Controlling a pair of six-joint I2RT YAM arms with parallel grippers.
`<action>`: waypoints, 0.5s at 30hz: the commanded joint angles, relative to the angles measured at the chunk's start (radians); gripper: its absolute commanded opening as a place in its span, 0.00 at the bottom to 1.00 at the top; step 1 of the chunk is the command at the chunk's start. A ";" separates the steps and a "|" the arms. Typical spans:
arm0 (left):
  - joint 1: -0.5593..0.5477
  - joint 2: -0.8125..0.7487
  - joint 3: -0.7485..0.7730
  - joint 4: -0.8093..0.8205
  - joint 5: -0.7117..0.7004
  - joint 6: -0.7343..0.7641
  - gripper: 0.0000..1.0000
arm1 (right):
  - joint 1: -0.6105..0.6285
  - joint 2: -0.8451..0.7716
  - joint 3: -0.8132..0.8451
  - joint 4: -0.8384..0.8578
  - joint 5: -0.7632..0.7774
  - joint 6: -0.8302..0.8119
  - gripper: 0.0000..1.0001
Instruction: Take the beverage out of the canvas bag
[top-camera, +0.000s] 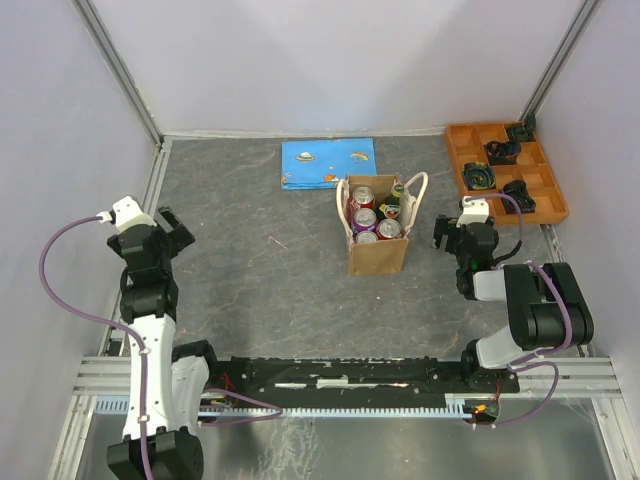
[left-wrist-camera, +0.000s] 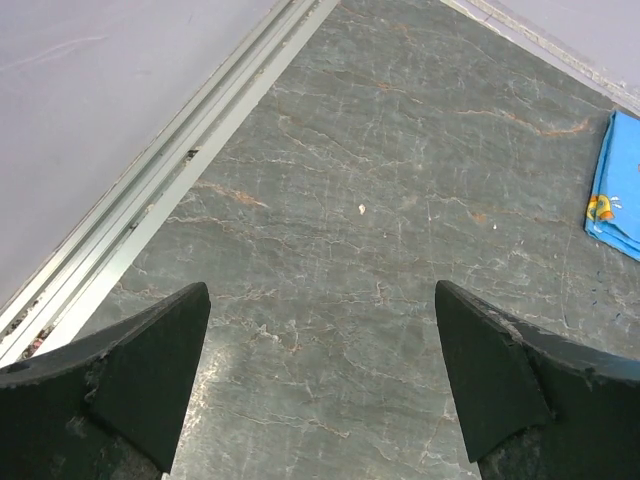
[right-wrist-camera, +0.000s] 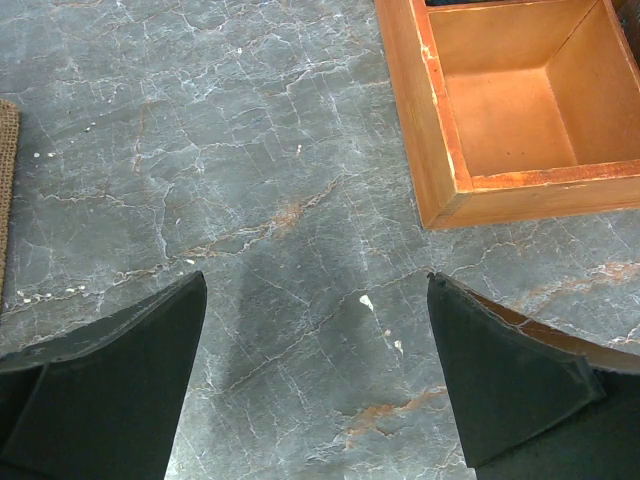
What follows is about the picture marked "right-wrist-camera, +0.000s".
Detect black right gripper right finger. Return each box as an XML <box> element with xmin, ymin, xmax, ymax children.
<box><xmin>427</xmin><ymin>273</ymin><xmax>639</xmax><ymax>479</ymax></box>

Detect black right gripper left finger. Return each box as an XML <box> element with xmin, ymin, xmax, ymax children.
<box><xmin>1</xmin><ymin>271</ymin><xmax>207</xmax><ymax>479</ymax></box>

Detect burlap canvas tote bag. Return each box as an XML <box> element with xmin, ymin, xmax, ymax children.
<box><xmin>0</xmin><ymin>99</ymin><xmax>20</xmax><ymax>291</ymax></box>

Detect orange wooden compartment tray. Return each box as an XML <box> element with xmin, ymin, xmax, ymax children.
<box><xmin>376</xmin><ymin>1</ymin><xmax>639</xmax><ymax>229</ymax></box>

